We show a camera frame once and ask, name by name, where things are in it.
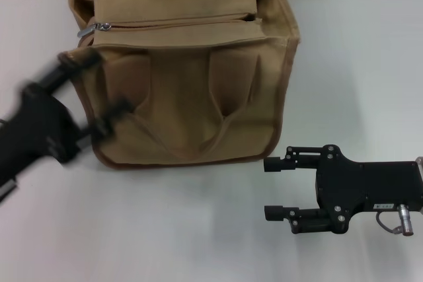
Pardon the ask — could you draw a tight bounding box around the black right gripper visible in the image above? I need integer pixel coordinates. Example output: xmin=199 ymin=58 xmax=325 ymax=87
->
xmin=263 ymin=143 xmax=423 ymax=235

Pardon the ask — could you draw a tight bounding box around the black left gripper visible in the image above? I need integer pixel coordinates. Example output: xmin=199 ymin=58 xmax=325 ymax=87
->
xmin=0 ymin=51 xmax=135 ymax=191

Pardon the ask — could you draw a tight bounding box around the silver metal zipper pull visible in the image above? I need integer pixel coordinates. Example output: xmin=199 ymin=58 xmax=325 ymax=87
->
xmin=77 ymin=21 xmax=112 ymax=38

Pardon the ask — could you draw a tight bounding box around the khaki canvas food bag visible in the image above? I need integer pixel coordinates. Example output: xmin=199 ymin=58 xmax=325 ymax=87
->
xmin=62 ymin=0 xmax=301 ymax=171

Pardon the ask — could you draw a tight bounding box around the right gripper cable with plug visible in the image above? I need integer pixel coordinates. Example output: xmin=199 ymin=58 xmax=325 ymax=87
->
xmin=376 ymin=203 xmax=414 ymax=238

